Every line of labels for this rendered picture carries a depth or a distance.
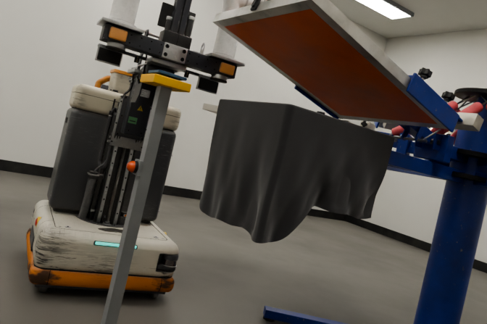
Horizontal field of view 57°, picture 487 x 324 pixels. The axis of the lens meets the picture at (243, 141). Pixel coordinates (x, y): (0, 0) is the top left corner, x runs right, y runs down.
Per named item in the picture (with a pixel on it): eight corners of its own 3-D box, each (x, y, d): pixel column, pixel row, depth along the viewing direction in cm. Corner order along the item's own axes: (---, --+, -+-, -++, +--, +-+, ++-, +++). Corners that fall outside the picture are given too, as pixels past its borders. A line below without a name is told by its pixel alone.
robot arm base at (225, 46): (201, 56, 199) (209, 22, 199) (226, 64, 204) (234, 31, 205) (214, 54, 185) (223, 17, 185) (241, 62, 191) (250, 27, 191)
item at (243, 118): (257, 245, 133) (290, 103, 133) (191, 209, 171) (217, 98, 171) (265, 246, 135) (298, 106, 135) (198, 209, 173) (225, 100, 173)
